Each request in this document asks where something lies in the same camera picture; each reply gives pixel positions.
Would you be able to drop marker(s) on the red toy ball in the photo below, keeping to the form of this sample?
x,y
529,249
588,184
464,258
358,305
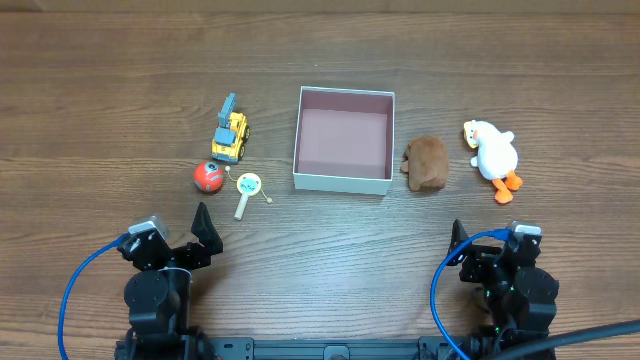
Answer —
x,y
208,177

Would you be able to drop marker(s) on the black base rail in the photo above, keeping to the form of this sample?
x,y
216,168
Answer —
x,y
424,348

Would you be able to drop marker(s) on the brown plush toy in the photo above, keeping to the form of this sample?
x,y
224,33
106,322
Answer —
x,y
426,163

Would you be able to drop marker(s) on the yellow toy truck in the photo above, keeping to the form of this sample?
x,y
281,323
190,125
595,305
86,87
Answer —
x,y
231,134

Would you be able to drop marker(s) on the white box pink interior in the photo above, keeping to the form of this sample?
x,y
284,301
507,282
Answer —
x,y
344,140

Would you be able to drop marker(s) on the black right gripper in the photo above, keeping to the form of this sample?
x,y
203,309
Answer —
x,y
484,257

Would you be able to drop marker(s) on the yellow wooden rattle drum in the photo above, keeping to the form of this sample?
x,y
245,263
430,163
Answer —
x,y
248,185

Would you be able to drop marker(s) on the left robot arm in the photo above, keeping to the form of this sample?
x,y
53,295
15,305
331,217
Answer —
x,y
158,295

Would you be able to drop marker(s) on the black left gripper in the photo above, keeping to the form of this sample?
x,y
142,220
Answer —
x,y
179,255

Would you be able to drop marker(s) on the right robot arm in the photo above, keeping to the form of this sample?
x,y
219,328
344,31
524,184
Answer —
x,y
519,296

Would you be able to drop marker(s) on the white plush duck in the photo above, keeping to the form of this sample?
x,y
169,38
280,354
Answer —
x,y
496,158

